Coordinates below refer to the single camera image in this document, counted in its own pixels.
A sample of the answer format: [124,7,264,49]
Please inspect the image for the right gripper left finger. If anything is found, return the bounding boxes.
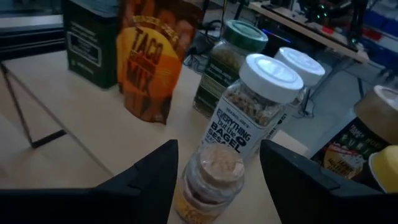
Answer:
[0,139,180,224]

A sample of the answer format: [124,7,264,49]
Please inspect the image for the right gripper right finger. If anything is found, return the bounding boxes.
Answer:
[260,139,398,224]

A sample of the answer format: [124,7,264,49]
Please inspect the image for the furikake jar tan lid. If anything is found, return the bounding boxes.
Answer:
[310,85,398,184]

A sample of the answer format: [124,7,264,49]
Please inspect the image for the chili onion jar yellow lid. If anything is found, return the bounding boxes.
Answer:
[368,144,398,194]

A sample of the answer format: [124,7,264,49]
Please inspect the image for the small glass jar cork lid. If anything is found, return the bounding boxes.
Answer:
[172,142,246,224]

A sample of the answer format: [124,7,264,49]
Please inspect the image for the white lid bagel seasoning jar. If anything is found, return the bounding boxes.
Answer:
[200,53,304,156]
[264,47,326,141]

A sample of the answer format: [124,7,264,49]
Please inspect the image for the oregano jar green lid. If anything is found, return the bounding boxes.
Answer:
[192,19,269,119]

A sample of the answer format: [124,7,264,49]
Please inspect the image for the dark green spice tin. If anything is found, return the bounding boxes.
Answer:
[61,0,121,90]

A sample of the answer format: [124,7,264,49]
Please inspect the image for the wooden shelf black metal legs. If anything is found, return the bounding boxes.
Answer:
[0,49,315,224]

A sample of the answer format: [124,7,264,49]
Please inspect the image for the wooden background desk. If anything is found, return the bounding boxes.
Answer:
[248,1,371,65]

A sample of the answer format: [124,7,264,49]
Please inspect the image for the blue storage bins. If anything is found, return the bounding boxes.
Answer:
[362,9,398,43]

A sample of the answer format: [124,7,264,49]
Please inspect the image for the black metal table frame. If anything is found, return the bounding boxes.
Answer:
[0,14,67,62]

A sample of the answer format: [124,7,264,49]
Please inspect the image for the black coiled floor cable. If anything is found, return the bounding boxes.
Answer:
[183,18,223,74]

